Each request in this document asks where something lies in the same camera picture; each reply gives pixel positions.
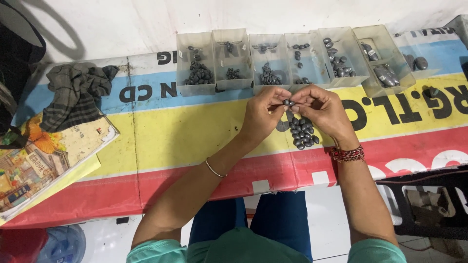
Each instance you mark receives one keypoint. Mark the person's right hand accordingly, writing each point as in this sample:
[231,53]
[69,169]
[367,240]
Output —
[331,113]

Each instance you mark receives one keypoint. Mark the person's left hand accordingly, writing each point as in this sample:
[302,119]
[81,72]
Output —
[257,113]

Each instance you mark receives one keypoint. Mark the loose pile of grey sinkers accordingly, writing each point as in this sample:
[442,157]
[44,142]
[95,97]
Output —
[302,133]

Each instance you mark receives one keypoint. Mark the heap of slim dark sinkers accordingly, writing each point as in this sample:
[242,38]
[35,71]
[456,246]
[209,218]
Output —
[268,76]

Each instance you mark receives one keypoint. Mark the heap of tiny dark sinkers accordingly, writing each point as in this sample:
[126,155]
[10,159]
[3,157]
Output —
[232,73]

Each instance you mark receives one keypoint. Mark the heap of long grey sinkers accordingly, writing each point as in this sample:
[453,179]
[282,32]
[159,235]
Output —
[338,65]

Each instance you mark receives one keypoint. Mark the large grey labelled sinker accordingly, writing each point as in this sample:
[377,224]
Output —
[382,76]
[369,52]
[393,75]

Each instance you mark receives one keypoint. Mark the scattered oval dark sinkers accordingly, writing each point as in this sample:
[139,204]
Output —
[298,56]

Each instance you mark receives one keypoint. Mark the heap of medium dark sinkers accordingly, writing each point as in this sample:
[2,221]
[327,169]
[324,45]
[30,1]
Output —
[199,73]

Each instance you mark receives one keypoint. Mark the silver bangle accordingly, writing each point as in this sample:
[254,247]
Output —
[215,171]

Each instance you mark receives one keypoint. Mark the wide clear plastic bin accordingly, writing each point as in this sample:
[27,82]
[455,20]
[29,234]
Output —
[393,51]

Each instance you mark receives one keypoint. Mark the colourful striped vinyl banner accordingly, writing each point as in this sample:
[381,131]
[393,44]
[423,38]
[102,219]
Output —
[172,138]

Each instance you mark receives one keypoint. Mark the big oval grey sinker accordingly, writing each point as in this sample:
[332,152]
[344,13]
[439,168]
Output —
[410,62]
[421,63]

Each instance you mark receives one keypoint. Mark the dark oval sinker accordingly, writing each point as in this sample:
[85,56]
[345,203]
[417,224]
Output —
[433,91]

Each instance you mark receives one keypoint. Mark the person's blue trousers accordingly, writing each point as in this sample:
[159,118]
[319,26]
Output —
[281,215]

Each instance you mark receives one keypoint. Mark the black plastic stool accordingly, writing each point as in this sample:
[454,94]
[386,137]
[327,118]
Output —
[402,219]

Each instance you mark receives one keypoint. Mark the person's teal shirt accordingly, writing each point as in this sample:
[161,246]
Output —
[237,248]

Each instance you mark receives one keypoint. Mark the crumpled brown paper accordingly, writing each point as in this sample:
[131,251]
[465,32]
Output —
[431,206]

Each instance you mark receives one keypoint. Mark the grey checked cloth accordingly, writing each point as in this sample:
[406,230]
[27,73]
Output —
[76,95]

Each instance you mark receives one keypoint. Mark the yellow paper folder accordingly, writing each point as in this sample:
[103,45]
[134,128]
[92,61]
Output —
[78,171]

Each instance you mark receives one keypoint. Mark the illustrated picture book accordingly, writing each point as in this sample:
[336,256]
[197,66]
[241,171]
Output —
[44,160]

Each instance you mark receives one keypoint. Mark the blue water jug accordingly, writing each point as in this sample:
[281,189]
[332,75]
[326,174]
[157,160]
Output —
[64,244]

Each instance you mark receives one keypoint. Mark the black bag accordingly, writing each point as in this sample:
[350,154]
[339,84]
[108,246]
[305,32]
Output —
[16,62]

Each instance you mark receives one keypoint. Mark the red plastic container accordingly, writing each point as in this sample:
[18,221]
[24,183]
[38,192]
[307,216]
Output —
[22,246]

